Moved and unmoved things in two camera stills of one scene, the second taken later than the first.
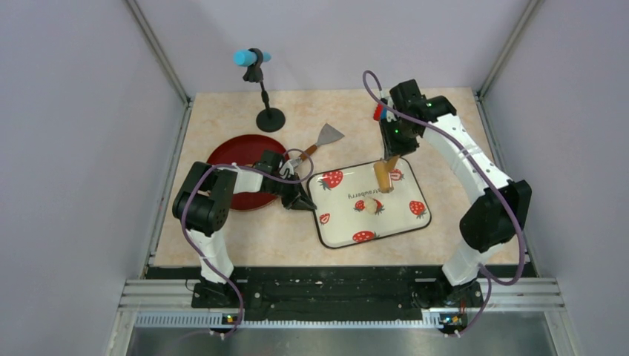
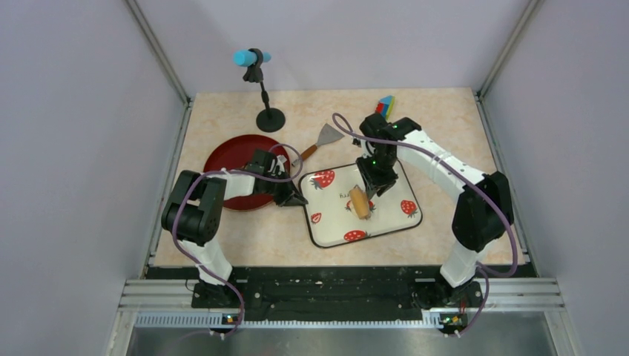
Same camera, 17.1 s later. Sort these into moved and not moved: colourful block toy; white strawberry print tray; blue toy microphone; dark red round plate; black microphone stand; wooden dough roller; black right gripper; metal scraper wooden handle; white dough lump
Moved: white dough lump; wooden dough roller; black right gripper
Not moved: blue toy microphone; colourful block toy; black microphone stand; metal scraper wooden handle; white strawberry print tray; dark red round plate
